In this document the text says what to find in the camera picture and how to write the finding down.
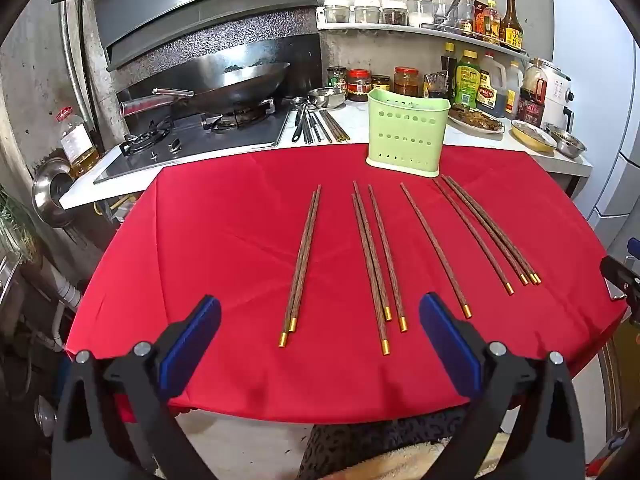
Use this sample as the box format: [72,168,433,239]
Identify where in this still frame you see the plate of cooked food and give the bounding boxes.
[447,103,506,135]

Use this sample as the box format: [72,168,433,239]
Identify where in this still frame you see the yellow-cap soy sauce bottle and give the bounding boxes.
[442,42,459,99]

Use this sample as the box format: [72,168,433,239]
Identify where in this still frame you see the red-lid chili sauce jar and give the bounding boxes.
[346,68,372,103]

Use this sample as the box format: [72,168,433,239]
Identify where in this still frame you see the green-label sauce jar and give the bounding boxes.
[327,66,349,99]

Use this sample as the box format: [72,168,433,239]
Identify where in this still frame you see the white kitchen appliance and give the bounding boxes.
[537,58,575,132]

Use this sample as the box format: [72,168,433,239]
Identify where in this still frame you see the white-lid spice jar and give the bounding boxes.
[353,0,381,25]
[323,0,351,25]

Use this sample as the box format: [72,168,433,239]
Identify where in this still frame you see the cooking oil bottle red cap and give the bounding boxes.
[56,106,100,179]

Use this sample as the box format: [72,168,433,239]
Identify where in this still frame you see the white wall shelf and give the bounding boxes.
[317,20,530,59]

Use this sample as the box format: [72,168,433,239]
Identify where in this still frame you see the spice jar dried chilies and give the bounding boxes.
[380,0,409,26]

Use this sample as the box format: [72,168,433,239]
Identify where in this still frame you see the white drain pipe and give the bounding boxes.
[45,262,84,312]

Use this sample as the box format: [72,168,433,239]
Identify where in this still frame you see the grey wall pipe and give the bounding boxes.
[59,0,97,133]

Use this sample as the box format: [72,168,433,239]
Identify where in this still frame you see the tall dark sauce bottle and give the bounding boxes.
[498,0,525,51]

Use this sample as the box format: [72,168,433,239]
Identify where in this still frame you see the clear glass seasoning bottle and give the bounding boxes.
[457,0,476,36]

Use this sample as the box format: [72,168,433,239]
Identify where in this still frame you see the steel range hood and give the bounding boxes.
[51,0,322,72]

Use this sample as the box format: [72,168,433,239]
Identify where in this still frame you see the person's patterned pants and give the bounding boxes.
[297,407,469,480]

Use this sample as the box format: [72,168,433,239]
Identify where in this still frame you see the large dark sauce jug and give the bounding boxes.
[476,51,512,119]

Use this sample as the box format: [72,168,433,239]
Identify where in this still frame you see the steel bowl with food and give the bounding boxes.
[544,123,589,159]

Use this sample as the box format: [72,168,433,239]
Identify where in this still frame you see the green onions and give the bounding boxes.
[0,185,37,263]

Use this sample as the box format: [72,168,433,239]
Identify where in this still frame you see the white refrigerator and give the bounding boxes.
[547,0,640,257]

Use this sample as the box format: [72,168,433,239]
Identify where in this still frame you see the gas stove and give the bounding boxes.
[93,105,292,184]

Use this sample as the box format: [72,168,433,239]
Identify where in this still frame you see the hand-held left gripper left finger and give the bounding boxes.
[50,294,222,480]

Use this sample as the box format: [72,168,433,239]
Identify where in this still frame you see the red seasoning pack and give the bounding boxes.
[472,1,489,39]

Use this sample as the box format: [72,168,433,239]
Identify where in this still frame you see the orange chili paste jar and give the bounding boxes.
[393,65,421,98]

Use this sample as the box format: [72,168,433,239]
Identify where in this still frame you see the red tablecloth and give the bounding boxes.
[65,143,627,411]

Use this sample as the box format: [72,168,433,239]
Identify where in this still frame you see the red-lid glass jar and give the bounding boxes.
[406,0,434,28]

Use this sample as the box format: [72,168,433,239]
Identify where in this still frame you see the yellow-label oil jug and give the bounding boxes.
[504,59,525,120]

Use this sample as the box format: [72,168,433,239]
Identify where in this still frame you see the black-handled metal ladle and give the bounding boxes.
[291,97,312,143]

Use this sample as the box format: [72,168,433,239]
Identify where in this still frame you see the row of wooden chopsticks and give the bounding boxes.
[278,175,542,356]

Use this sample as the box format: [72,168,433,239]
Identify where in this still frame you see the glass cup with utensils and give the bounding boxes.
[433,0,464,29]

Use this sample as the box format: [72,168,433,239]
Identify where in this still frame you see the steel wok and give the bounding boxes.
[151,57,292,115]

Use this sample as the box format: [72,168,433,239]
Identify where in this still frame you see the yellow oil bottle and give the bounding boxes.
[482,0,501,44]

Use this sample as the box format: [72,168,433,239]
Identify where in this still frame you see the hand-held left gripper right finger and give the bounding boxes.
[419,291,586,480]

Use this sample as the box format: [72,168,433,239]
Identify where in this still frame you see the large jar red handle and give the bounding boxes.
[517,58,549,129]

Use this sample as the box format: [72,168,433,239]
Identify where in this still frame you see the cream fluffy cloth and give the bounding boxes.
[389,434,507,480]

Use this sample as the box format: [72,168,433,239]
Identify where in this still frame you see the green plastic bottle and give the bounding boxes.
[453,49,481,109]

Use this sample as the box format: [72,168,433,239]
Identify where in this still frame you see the yellow bowl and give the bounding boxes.
[510,119,559,154]

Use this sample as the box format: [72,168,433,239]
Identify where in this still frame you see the green plastic utensil holder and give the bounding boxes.
[366,88,450,180]

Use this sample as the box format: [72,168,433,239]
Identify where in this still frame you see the small steel bowl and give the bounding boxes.
[307,87,347,110]

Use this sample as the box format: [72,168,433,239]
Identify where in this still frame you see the bundle of metal chopsticks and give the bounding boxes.
[320,108,351,144]

